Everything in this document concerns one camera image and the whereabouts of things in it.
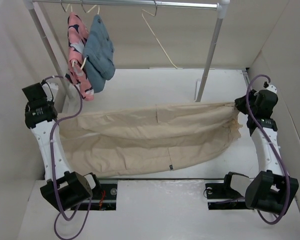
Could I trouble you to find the metal clothes rack frame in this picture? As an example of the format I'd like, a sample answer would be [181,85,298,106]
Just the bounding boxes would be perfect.
[22,0,232,115]

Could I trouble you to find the wooden hanger with denim shorts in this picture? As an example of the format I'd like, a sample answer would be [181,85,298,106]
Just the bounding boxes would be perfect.
[80,1,101,70]

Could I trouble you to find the blue denim shorts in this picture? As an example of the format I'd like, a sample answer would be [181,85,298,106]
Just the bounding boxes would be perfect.
[83,15,116,93]

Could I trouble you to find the pink patterned shorts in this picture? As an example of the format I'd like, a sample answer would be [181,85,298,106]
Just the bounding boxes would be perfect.
[65,12,94,101]

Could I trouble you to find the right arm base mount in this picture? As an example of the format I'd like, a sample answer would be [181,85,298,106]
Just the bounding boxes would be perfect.
[203,181,248,211]

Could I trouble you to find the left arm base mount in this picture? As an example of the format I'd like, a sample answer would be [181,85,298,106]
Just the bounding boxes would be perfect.
[69,180,119,211]

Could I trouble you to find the beige trousers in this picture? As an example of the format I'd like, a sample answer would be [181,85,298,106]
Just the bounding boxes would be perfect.
[59,102,241,177]

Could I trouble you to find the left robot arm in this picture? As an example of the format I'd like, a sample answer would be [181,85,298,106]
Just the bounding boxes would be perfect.
[22,83,102,212]

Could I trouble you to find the wooden hanger with pink shorts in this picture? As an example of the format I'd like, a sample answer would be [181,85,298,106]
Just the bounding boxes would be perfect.
[61,1,87,71]

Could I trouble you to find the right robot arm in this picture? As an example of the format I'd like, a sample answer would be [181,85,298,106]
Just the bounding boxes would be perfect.
[221,85,299,216]

